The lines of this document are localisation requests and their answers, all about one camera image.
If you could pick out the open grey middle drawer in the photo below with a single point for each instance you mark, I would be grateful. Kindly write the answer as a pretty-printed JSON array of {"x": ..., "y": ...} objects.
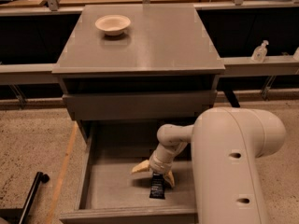
[{"x": 110, "y": 194}]

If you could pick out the dark blue rxbar wrapper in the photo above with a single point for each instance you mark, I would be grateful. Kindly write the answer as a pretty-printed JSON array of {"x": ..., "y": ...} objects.
[{"x": 157, "y": 187}]

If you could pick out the grey metal rail frame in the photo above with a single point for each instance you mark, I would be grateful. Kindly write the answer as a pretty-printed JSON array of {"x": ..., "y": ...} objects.
[{"x": 28, "y": 72}]

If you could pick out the closed grey top drawer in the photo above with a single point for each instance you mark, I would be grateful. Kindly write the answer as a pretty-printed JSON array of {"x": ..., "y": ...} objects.
[{"x": 153, "y": 105}]

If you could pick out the grey drawer cabinet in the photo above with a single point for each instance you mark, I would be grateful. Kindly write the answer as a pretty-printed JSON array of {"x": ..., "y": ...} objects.
[{"x": 134, "y": 84}]

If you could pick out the clear sanitizer pump bottle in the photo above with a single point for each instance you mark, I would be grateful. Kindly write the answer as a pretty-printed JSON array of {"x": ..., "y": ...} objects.
[{"x": 260, "y": 52}]

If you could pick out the white paper bowl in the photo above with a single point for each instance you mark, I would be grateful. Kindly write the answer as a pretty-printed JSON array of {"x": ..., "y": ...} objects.
[{"x": 112, "y": 25}]

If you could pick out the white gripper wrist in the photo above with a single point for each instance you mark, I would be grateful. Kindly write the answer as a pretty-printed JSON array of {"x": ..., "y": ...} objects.
[{"x": 159, "y": 166}]

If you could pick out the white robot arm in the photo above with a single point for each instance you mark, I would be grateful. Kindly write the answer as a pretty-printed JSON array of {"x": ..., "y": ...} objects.
[{"x": 224, "y": 142}]

